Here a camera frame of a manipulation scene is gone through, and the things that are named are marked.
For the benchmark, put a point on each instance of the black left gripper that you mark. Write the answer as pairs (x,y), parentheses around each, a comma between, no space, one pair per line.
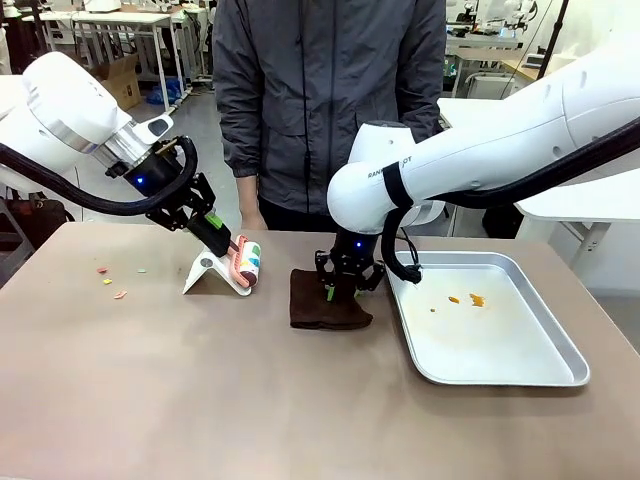
(152,172)

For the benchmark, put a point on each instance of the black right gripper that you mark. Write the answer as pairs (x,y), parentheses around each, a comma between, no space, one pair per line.
(352,247)

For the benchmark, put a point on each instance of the dark brown cloth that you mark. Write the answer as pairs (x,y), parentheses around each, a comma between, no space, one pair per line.
(320,312)

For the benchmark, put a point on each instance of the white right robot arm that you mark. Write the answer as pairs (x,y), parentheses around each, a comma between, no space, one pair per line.
(500,145)

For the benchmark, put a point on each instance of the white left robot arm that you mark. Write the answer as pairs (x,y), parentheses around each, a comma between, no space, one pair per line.
(65,107)

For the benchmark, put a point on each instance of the person right hand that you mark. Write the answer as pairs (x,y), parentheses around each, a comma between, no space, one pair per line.
(251,205)

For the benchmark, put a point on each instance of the white folded stand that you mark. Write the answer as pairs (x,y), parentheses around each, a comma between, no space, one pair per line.
(207,275)

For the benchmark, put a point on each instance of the black trousers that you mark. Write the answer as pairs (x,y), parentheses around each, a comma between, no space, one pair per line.
(290,217)

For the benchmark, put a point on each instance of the blue plastic bag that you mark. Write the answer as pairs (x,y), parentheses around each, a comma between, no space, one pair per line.
(165,90)

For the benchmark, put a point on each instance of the large orange crumb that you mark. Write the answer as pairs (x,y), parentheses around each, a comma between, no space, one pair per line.
(477,299)

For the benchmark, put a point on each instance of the cardboard box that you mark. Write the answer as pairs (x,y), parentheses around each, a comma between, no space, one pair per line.
(122,82)

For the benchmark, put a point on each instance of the dark bag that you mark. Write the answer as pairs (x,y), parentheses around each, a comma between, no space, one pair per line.
(40,212)

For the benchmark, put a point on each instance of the silver metal tray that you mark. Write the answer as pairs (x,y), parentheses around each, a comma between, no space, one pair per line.
(490,340)

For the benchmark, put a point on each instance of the person in grey jacket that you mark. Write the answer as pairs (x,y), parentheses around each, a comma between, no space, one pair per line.
(310,90)

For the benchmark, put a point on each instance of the white table long legs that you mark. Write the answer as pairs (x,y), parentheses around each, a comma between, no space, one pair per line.
(125,20)

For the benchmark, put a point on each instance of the wooden top bench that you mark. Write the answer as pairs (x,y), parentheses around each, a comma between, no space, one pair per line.
(522,67)

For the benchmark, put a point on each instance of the black stand pole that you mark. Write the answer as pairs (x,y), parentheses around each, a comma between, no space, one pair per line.
(552,35)

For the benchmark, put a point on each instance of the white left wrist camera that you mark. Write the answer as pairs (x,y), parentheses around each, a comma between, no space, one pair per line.
(155,127)

